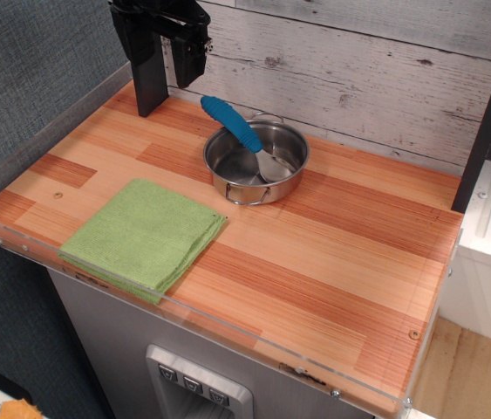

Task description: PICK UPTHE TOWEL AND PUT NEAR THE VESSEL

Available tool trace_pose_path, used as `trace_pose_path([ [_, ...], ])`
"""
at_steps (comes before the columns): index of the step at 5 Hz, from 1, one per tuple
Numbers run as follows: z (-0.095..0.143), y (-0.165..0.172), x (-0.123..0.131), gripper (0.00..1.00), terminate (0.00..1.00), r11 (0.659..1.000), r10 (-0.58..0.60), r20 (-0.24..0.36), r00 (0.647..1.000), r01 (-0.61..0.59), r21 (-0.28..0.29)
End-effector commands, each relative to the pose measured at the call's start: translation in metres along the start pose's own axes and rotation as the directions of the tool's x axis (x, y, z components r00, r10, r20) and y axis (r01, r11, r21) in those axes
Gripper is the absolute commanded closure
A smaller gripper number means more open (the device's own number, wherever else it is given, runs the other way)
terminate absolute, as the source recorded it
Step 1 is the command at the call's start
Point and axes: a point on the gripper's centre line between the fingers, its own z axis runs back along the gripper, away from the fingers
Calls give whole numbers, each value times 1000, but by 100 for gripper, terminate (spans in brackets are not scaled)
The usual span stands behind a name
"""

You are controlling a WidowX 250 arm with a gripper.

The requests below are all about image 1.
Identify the black vertical post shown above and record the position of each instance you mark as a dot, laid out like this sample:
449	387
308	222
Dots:
150	81

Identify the stainless steel pot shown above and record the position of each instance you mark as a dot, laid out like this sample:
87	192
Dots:
234	170

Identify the orange object at corner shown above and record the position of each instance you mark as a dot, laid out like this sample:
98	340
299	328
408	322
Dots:
19	409

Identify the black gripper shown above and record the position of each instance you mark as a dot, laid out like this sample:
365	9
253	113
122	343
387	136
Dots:
185	22

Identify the grey toy fridge cabinet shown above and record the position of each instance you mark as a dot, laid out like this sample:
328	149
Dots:
115	335

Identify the dark right frame post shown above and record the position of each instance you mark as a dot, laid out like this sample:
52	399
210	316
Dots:
489	109

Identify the green towel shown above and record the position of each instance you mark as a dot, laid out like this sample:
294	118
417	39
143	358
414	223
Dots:
143	240

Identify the blue handled metal spoon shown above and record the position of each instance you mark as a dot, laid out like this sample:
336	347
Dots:
271	168

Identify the silver dispenser button panel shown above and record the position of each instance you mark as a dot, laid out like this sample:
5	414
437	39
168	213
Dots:
185	389

